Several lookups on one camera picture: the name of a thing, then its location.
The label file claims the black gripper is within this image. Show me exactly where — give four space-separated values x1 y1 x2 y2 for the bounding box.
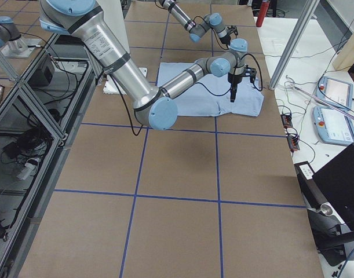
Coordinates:
228 65 257 103
220 25 238 44

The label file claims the light blue t-shirt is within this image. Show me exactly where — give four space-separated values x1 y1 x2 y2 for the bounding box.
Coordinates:
157 57 264 116

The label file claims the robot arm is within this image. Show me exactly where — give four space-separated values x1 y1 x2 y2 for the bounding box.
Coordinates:
155 0 238 46
39 1 257 130

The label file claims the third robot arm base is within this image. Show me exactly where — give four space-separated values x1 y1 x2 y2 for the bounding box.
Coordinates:
0 16 35 58

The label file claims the red cylinder bottle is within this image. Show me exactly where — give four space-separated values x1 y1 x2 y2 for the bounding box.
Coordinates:
256 0 270 28

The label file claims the metal reacher grabber tool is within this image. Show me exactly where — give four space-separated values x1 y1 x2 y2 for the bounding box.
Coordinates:
286 75 354 120

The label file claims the orange terminal block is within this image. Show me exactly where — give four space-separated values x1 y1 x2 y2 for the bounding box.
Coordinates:
280 113 300 153

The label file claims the upper teach pendant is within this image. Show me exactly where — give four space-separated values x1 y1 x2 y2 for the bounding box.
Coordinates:
316 76 353 109

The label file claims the teach pendant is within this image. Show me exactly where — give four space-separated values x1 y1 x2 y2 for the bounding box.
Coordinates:
312 106 354 146
316 76 353 109

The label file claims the lower teach pendant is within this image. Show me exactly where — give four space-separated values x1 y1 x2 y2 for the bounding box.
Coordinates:
312 106 354 146

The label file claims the black monitor on stand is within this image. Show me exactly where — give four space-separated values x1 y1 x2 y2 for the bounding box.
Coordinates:
294 143 354 266

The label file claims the aluminium frame post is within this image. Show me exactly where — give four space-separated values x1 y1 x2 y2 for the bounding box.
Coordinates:
269 0 320 91

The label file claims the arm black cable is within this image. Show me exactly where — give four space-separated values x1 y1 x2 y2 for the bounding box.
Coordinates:
118 52 265 136

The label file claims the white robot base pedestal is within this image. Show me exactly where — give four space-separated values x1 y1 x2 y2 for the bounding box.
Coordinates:
103 0 147 96

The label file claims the aluminium frame rack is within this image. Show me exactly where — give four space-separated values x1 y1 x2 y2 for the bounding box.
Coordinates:
0 34 101 277

